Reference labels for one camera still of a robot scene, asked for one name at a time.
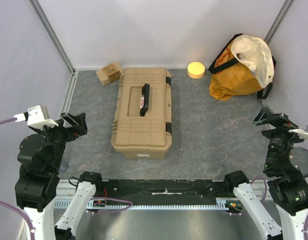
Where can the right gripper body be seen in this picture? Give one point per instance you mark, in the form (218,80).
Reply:
(274,122)

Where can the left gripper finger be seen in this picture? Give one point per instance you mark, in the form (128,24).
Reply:
(81,126)
(73,120)

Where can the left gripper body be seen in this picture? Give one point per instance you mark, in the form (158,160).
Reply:
(60,132)

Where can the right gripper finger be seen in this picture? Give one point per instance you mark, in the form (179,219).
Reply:
(265,115)
(280,120)

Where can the tan plastic tool box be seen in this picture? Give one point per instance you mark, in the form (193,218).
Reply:
(142,126)

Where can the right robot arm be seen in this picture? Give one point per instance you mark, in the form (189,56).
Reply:
(287,168)

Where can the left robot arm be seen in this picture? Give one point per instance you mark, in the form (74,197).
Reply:
(40,157)

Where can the yellow and cream tote bag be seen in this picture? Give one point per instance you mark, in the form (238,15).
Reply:
(243,67)

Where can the small cardboard box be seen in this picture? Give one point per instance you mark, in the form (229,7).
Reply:
(109,73)

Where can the yellow round sponge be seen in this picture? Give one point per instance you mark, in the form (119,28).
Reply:
(196,70)

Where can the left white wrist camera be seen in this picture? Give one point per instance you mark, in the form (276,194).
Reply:
(36,117)

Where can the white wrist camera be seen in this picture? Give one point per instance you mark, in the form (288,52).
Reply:
(301,133)
(36,117)

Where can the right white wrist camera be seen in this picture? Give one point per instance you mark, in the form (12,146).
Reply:
(301,133)

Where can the slotted cable duct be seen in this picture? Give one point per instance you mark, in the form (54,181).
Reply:
(219,205)

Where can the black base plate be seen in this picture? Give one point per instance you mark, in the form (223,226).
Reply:
(163,191)

